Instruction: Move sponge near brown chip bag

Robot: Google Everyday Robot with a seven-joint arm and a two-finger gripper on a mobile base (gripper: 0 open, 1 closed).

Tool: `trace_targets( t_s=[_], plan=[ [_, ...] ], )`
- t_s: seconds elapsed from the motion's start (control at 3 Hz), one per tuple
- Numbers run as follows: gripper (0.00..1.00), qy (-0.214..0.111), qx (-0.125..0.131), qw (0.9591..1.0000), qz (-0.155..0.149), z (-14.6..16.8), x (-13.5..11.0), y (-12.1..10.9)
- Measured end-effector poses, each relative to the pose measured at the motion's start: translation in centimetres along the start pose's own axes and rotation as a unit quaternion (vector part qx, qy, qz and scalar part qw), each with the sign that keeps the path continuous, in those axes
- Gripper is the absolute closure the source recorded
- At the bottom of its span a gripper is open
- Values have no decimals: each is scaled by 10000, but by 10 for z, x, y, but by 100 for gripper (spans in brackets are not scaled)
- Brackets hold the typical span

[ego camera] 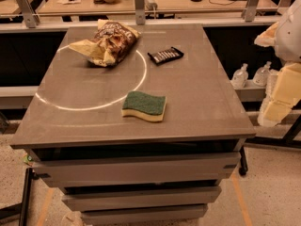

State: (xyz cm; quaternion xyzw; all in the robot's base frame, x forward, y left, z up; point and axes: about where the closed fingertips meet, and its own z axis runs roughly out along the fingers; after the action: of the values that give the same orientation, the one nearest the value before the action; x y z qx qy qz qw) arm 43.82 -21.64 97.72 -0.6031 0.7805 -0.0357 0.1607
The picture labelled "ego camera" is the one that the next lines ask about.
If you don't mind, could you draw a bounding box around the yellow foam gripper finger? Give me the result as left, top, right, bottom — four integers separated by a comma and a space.
254, 23, 278, 47
257, 62, 301, 127

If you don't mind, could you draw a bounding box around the green and yellow sponge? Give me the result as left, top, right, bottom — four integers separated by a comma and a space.
121, 91, 166, 122

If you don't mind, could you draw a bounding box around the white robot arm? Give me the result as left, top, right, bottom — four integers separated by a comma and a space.
254, 0, 301, 127

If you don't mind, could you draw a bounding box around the brown chip bag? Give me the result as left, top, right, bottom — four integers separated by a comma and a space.
69, 19, 139, 67

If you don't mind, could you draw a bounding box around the white plastic bottle left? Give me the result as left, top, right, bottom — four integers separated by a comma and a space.
231, 63, 248, 89

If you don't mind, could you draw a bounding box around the white power strip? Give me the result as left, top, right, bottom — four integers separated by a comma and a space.
144, 0, 157, 10

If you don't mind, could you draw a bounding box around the grey drawer cabinet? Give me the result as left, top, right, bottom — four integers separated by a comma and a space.
11, 24, 255, 225

